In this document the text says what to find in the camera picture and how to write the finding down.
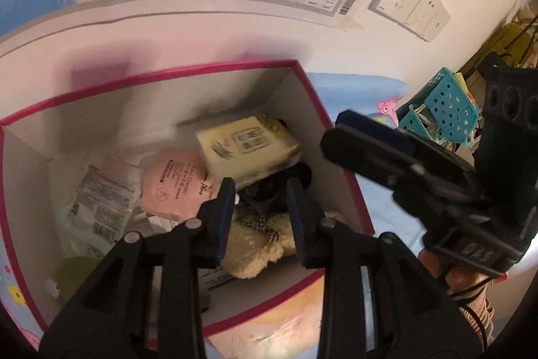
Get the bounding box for white wall switch panel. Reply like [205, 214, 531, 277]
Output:
[369, 0, 451, 42]

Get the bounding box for black soft item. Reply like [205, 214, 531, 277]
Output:
[239, 162, 313, 216]

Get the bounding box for green plush toy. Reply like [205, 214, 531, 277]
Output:
[45, 256, 100, 301]

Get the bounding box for green mint packet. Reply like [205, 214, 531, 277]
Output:
[55, 202, 116, 256]

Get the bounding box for person's right hand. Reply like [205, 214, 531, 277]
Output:
[418, 249, 509, 300]

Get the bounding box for teal perforated basket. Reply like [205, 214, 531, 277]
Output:
[397, 67, 479, 147]

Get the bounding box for clear printed sachet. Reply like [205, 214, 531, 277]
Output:
[73, 158, 141, 247]

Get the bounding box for yellow tissue pack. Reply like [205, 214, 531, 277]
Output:
[196, 113, 302, 189]

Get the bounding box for person's right forearm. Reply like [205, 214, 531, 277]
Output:
[455, 283, 494, 348]

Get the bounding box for pink hand cream packet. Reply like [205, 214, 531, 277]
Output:
[140, 148, 219, 222]

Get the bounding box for cream teddy bear plush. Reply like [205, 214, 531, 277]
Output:
[220, 209, 350, 281]

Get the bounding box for pink storage box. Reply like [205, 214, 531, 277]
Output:
[1, 60, 374, 345]

